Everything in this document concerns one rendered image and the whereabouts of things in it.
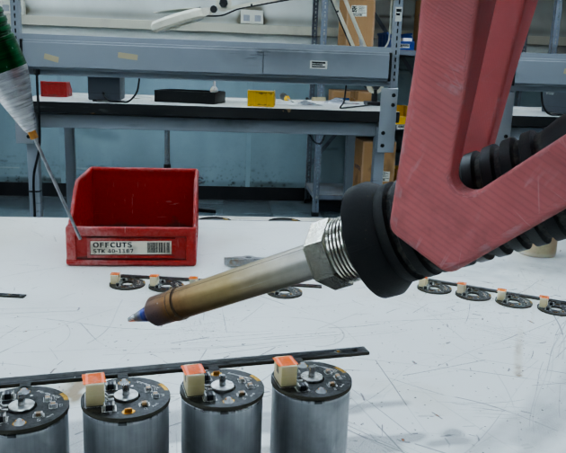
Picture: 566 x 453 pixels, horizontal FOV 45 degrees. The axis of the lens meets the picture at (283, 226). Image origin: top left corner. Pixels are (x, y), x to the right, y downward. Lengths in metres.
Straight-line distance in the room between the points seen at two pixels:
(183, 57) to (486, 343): 2.16
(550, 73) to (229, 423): 2.61
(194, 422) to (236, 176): 4.49
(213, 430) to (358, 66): 2.38
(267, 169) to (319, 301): 4.23
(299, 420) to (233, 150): 4.47
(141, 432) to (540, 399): 0.23
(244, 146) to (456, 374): 4.32
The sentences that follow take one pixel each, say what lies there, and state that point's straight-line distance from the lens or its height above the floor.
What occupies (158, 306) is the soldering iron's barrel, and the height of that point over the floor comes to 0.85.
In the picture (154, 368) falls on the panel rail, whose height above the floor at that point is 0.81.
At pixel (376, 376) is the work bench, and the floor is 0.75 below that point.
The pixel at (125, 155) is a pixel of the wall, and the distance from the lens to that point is 4.71.
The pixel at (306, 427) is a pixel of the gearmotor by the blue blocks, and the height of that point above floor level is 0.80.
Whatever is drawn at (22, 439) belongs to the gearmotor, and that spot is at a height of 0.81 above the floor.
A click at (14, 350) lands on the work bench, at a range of 0.41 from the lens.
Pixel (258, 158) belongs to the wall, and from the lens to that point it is 4.67.
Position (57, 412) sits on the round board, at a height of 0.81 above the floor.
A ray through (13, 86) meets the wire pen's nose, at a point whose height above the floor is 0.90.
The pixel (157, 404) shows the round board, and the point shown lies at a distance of 0.20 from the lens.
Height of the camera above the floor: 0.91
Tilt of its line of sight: 13 degrees down
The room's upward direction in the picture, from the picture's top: 2 degrees clockwise
